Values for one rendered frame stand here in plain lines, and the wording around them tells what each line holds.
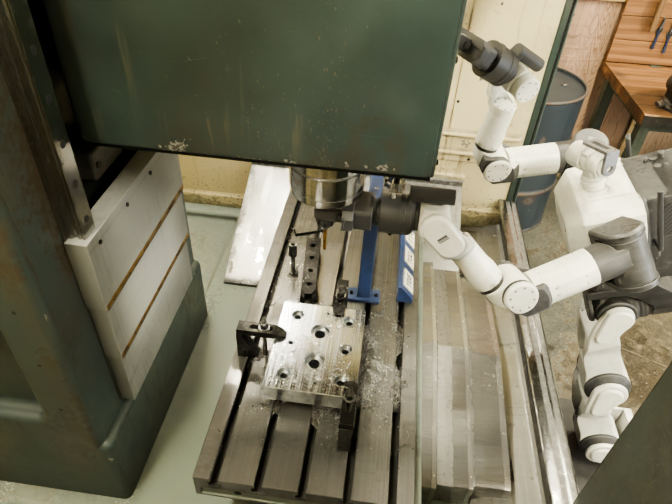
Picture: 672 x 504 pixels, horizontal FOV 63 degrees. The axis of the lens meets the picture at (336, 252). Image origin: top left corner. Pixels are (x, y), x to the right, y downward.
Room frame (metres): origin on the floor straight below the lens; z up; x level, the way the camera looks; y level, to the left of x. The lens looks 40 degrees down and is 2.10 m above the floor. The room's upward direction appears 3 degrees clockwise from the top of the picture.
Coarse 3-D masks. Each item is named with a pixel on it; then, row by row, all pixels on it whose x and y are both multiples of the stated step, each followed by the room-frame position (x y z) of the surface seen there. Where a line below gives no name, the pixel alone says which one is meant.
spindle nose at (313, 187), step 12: (300, 168) 0.91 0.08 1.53; (300, 180) 0.91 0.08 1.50; (312, 180) 0.90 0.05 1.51; (324, 180) 0.90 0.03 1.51; (336, 180) 0.90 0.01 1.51; (348, 180) 0.91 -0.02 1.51; (360, 180) 0.93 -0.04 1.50; (300, 192) 0.91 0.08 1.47; (312, 192) 0.90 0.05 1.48; (324, 192) 0.90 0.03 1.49; (336, 192) 0.90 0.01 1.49; (348, 192) 0.91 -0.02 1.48; (360, 192) 0.94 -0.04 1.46; (312, 204) 0.90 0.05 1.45; (324, 204) 0.90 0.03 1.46; (336, 204) 0.90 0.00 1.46; (348, 204) 0.91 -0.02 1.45
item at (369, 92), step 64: (64, 0) 0.89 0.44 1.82; (128, 0) 0.88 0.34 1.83; (192, 0) 0.87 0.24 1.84; (256, 0) 0.86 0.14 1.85; (320, 0) 0.85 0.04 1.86; (384, 0) 0.84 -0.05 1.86; (448, 0) 0.84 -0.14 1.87; (64, 64) 0.89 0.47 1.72; (128, 64) 0.88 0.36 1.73; (192, 64) 0.87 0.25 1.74; (256, 64) 0.86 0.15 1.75; (320, 64) 0.85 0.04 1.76; (384, 64) 0.84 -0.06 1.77; (448, 64) 0.84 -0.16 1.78; (128, 128) 0.88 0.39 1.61; (192, 128) 0.87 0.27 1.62; (256, 128) 0.86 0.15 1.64; (320, 128) 0.85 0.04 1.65; (384, 128) 0.84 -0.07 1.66
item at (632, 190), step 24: (576, 168) 1.31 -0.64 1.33; (624, 168) 1.25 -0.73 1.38; (648, 168) 1.23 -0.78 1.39; (576, 192) 1.20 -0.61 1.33; (600, 192) 1.18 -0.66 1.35; (624, 192) 1.15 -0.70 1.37; (648, 192) 1.13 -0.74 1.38; (576, 216) 1.12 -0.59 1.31; (600, 216) 1.09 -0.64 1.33; (648, 216) 1.08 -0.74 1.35; (576, 240) 1.10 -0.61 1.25; (648, 240) 1.06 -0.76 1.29; (600, 288) 1.10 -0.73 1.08
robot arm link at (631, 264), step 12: (636, 240) 0.96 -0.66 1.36; (588, 252) 0.97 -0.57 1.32; (600, 252) 0.96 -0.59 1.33; (612, 252) 0.95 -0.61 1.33; (624, 252) 0.95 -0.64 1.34; (636, 252) 0.95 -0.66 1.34; (648, 252) 0.96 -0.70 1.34; (600, 264) 0.93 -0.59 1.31; (612, 264) 0.93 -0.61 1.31; (624, 264) 0.94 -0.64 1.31; (636, 264) 0.94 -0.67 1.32; (648, 264) 0.94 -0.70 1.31; (612, 276) 0.93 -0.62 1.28; (624, 276) 0.94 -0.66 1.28; (636, 276) 0.93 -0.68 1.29; (648, 276) 0.93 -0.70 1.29
